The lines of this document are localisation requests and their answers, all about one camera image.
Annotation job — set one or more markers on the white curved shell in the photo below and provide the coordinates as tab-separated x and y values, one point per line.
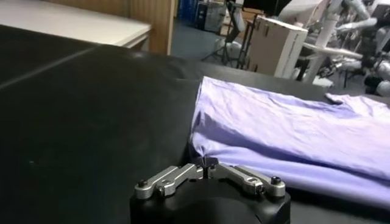
301	12

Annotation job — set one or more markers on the white cardboard box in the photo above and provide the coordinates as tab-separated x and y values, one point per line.
271	45

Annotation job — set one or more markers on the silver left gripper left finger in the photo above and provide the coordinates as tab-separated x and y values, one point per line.
170	178

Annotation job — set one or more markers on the black tripod stand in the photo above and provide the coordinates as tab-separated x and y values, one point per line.
234	18

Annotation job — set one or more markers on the black table cover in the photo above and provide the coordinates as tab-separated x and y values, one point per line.
91	115

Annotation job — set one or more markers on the lavender t-shirt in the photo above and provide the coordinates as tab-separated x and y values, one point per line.
274	128

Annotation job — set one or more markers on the small white robot base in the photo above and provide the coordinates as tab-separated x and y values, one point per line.
221	44

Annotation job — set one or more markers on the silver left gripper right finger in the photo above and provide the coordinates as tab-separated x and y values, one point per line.
246	179

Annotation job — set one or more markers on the white humanoid robot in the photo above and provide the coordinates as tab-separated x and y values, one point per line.
385	71

